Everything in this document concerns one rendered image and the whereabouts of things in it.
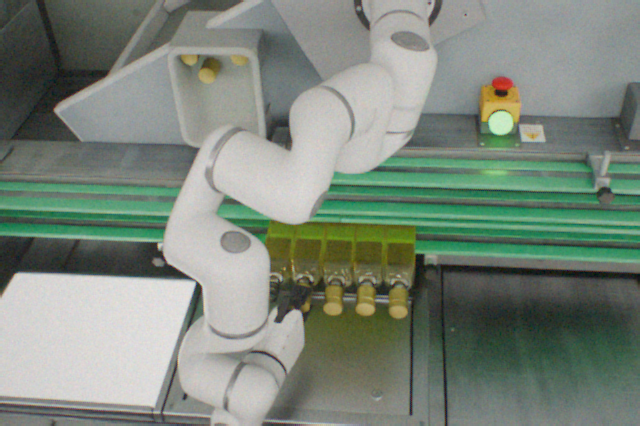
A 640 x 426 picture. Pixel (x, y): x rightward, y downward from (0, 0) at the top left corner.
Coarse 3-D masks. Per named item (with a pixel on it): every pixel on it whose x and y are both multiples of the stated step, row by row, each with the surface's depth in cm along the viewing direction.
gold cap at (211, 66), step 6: (204, 60) 144; (210, 60) 143; (216, 60) 144; (204, 66) 141; (210, 66) 141; (216, 66) 143; (204, 72) 141; (210, 72) 141; (216, 72) 142; (204, 78) 142; (210, 78) 142
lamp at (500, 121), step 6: (492, 114) 138; (498, 114) 137; (504, 114) 137; (510, 114) 138; (492, 120) 137; (498, 120) 136; (504, 120) 136; (510, 120) 137; (492, 126) 137; (498, 126) 137; (504, 126) 137; (510, 126) 137; (498, 132) 138; (504, 132) 138
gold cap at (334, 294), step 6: (330, 288) 131; (336, 288) 131; (342, 288) 131; (330, 294) 130; (336, 294) 130; (342, 294) 131; (324, 300) 130; (330, 300) 128; (336, 300) 129; (342, 300) 130; (324, 306) 129; (330, 306) 129; (336, 306) 129; (342, 306) 129; (330, 312) 130; (336, 312) 130
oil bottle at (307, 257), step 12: (300, 228) 142; (312, 228) 142; (324, 228) 142; (300, 240) 139; (312, 240) 139; (324, 240) 140; (300, 252) 137; (312, 252) 136; (300, 264) 134; (312, 264) 134; (312, 276) 134
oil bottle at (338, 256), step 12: (336, 228) 142; (348, 228) 141; (336, 240) 139; (348, 240) 139; (324, 252) 137; (336, 252) 136; (348, 252) 136; (324, 264) 134; (336, 264) 134; (348, 264) 134; (324, 276) 135; (348, 276) 134
